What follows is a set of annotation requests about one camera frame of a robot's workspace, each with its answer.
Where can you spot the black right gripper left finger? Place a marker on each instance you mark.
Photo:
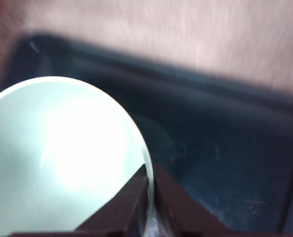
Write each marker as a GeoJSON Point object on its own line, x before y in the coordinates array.
{"type": "Point", "coordinates": [119, 209]}

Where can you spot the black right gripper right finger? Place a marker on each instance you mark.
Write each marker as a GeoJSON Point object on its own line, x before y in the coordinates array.
{"type": "Point", "coordinates": [185, 209]}

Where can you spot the teal ribbed bowl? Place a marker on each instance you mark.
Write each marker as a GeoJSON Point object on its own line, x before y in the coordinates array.
{"type": "Point", "coordinates": [50, 148]}

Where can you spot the black rectangular tray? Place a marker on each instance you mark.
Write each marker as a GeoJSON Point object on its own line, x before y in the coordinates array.
{"type": "Point", "coordinates": [222, 135]}

